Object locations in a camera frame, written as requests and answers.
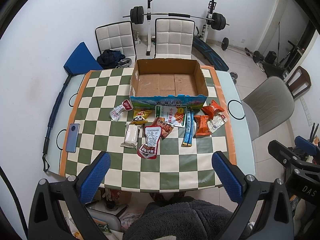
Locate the red white jinzai snack pouch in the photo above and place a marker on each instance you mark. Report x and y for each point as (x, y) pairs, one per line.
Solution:
(125, 106)

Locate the red white label snack pouch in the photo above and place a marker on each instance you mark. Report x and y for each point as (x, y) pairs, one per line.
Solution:
(149, 149)

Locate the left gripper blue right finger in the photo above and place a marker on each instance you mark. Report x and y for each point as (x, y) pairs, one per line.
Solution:
(231, 177)

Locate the orange snack packet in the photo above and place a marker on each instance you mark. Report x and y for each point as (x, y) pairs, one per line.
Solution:
(212, 109)
(202, 129)

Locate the green white dried tofu pouch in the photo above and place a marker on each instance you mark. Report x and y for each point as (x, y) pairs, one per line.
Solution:
(175, 116)

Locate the black fleece clothing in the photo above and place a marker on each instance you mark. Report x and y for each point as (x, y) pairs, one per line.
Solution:
(186, 219)

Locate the yellow snack packet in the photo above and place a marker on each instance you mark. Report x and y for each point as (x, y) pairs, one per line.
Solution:
(140, 116)

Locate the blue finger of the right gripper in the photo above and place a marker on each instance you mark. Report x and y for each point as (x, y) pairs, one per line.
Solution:
(306, 146)

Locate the green checkered table mat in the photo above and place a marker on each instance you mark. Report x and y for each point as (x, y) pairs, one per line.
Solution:
(158, 150)

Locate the dumbbell on floor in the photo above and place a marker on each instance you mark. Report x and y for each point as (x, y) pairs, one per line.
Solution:
(256, 56)

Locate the brown shrimp snack packet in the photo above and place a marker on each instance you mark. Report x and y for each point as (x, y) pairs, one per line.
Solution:
(165, 126)

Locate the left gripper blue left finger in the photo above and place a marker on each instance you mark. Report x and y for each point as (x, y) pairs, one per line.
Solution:
(91, 176)

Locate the white wafer packet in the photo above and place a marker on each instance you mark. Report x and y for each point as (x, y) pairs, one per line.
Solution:
(131, 136)

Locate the brown wooden chair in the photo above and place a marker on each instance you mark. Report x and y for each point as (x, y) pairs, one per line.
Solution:
(299, 82)

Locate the white quilted chair left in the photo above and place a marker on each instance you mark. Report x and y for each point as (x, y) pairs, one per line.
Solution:
(117, 36)

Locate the dark blue clothing bundle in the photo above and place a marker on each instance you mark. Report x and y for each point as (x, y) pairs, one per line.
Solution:
(109, 59)

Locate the black power twister bar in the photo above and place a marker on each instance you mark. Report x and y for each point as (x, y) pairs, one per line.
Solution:
(51, 121)

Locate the barbell with black plates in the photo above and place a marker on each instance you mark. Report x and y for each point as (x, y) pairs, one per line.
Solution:
(217, 21)

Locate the grey plastic chair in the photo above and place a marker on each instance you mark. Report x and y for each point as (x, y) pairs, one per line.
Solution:
(267, 107)

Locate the clear red-top snack pouch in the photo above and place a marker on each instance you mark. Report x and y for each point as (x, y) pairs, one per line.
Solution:
(218, 121)

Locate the white quilted chair centre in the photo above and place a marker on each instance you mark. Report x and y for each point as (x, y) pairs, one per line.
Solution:
(174, 38)

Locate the small chrome dumbbell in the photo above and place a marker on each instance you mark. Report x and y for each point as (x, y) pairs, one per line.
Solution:
(234, 77)

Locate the blue smartphone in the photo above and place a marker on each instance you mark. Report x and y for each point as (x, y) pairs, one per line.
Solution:
(72, 137)

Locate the black weight bench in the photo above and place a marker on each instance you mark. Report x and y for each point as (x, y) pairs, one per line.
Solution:
(209, 54)

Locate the white quilted chair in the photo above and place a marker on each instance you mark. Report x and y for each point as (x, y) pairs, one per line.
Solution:
(117, 36)
(174, 38)

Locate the long blue snack bar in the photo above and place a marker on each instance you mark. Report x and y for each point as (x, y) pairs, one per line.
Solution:
(188, 135)

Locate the blue cushion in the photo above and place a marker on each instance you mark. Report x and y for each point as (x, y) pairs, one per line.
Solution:
(81, 61)

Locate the open cardboard box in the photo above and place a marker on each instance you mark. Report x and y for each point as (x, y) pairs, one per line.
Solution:
(167, 82)

